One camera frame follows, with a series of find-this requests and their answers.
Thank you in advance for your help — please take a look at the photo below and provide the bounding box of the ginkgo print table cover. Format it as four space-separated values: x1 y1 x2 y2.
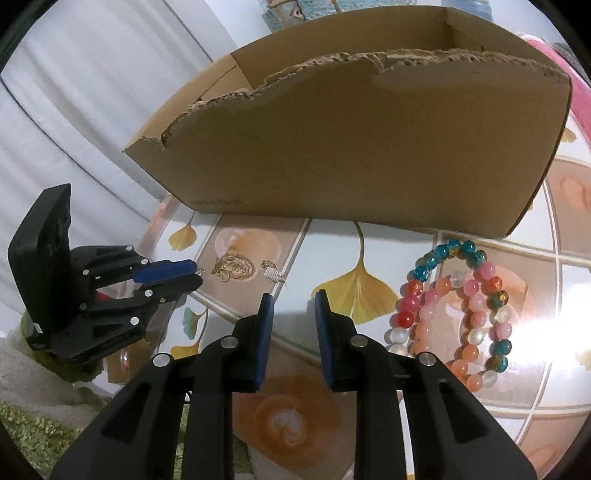
106 106 591 480

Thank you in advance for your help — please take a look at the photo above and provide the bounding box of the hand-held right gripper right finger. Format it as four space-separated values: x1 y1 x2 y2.
314 289 539 480

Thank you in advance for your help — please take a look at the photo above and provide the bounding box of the green shaggy cloth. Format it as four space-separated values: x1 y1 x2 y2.
0 311 250 480

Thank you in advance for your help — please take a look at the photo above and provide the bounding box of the pink and orange bead bracelet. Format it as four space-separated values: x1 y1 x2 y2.
413 270 502 394

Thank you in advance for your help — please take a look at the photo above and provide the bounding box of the white curtain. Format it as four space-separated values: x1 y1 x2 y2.
0 0 232 232

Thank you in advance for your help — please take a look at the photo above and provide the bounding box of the teal and red bead bracelet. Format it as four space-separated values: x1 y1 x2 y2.
385 237 514 374

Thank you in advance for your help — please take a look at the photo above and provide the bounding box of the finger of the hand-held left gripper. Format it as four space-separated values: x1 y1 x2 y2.
69 244 198 286
78 276 205 335

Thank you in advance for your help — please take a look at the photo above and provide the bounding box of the torn cardboard box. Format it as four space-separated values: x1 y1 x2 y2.
122 6 573 241

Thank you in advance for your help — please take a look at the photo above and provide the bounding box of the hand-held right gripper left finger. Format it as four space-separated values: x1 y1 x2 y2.
48 292 275 480

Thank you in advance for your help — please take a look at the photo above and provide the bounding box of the tangle of gold earrings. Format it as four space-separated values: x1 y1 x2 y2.
211 246 256 283

